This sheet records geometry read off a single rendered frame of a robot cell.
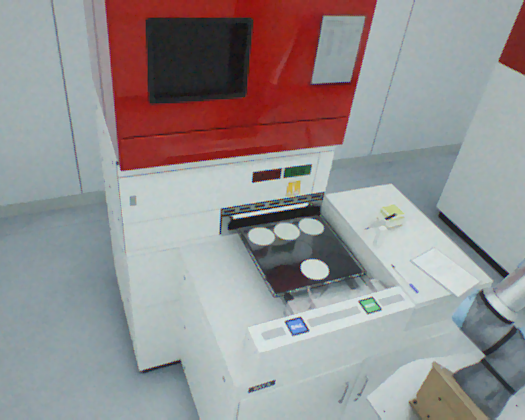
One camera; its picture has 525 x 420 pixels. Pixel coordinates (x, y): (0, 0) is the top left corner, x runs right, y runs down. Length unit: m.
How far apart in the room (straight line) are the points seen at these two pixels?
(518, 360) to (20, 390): 2.05
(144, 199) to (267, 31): 0.68
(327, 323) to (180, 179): 0.68
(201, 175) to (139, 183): 0.21
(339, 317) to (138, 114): 0.85
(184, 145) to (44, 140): 1.78
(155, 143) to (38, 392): 1.44
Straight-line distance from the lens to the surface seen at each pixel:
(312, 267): 1.65
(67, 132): 3.12
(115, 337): 2.56
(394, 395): 1.50
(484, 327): 1.39
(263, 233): 1.75
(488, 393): 1.40
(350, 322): 1.43
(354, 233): 1.76
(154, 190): 1.59
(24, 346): 2.63
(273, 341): 1.33
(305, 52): 1.49
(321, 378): 1.60
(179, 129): 1.44
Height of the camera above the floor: 2.02
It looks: 38 degrees down
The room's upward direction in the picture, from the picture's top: 8 degrees clockwise
